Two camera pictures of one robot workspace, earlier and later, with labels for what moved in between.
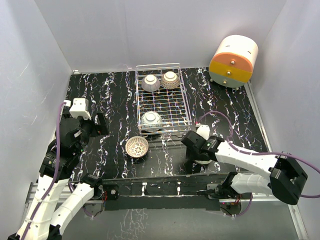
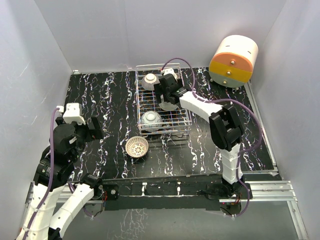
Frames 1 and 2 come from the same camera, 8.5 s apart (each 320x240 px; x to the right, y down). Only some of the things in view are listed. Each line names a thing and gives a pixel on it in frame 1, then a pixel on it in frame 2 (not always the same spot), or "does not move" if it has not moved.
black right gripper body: [193, 154] -> [179, 82]
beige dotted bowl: [203, 162] -> [168, 106]
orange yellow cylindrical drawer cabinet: [231, 64] does not move
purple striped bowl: [150, 83] does not move
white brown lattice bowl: [137, 146] does not move
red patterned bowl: [150, 121] does not move
